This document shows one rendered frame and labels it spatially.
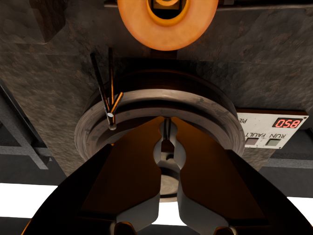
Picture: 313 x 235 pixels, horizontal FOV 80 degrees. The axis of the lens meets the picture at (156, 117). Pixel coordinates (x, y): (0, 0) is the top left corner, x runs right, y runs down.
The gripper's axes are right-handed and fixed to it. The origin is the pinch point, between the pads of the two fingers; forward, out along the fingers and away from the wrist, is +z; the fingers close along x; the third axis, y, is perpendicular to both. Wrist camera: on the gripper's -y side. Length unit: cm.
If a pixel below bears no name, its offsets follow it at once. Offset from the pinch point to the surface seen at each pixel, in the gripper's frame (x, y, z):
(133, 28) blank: -5.4, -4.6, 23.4
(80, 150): -22.6, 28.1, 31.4
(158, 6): -1.5, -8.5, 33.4
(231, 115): 15.7, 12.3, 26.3
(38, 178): -452, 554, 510
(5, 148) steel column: -422, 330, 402
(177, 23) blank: 1.9, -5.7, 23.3
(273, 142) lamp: 42, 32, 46
